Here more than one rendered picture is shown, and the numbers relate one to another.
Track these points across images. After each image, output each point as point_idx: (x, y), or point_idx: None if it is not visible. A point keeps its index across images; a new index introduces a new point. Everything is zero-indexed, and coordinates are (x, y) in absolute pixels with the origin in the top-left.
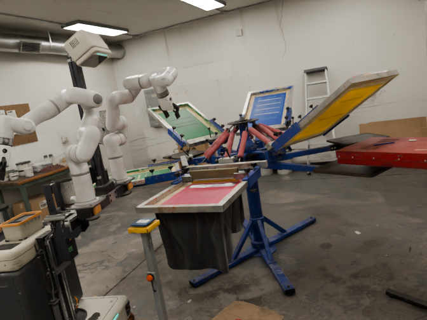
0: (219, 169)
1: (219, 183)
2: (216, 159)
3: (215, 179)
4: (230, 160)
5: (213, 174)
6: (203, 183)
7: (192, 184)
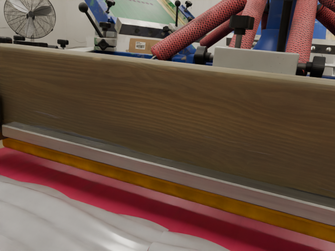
0: (295, 77)
1: (242, 247)
2: (205, 49)
3: (204, 183)
4: (280, 66)
5: (194, 120)
6: (80, 176)
7: (4, 154)
